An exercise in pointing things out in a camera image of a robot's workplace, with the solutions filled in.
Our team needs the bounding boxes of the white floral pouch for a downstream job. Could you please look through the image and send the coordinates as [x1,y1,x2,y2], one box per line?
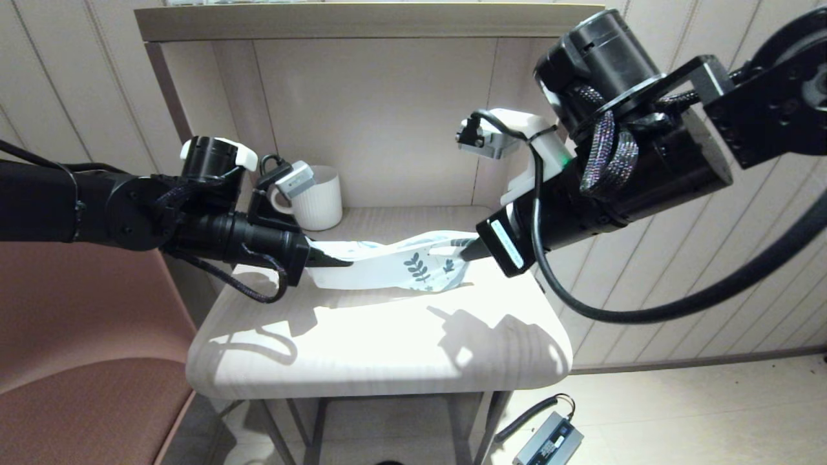
[304,229,480,293]

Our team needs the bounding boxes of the white ribbed mug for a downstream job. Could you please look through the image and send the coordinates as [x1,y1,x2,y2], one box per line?
[270,165,343,232]

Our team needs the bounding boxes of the light wooden shelf desk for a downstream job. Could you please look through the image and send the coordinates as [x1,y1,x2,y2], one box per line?
[134,3,605,465]

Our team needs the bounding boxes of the grey power adapter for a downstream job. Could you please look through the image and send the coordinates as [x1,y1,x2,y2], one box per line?
[514,413,584,465]

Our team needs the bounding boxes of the brown upholstered chair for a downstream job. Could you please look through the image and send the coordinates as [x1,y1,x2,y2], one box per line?
[0,242,224,465]

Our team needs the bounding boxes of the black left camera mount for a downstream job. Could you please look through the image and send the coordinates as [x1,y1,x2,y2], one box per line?
[247,154,301,234]

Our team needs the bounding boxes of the left arm braided cable sleeve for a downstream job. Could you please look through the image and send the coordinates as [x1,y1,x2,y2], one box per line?
[162,249,289,304]

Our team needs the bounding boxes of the arm braided cable sleeve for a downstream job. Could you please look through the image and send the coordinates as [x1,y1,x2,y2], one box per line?
[569,84,702,198]
[162,249,289,304]

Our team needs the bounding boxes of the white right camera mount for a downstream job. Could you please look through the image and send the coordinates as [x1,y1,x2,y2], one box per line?
[501,108,577,207]

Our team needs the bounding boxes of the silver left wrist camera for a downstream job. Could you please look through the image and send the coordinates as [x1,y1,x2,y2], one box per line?
[275,161,316,200]

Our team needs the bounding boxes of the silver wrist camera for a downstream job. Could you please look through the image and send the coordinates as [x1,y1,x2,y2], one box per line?
[275,161,316,200]
[455,116,518,160]

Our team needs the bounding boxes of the right arm braided cable sleeve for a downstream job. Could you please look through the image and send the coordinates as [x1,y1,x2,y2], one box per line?
[569,84,702,198]

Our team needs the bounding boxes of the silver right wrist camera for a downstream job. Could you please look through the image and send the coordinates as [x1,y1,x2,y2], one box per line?
[455,116,518,160]

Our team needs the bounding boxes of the black right camera cable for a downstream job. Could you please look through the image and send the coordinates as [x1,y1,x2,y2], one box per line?
[468,110,827,325]

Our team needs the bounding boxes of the black adapter cable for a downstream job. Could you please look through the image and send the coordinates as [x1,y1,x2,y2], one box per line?
[494,395,576,444]

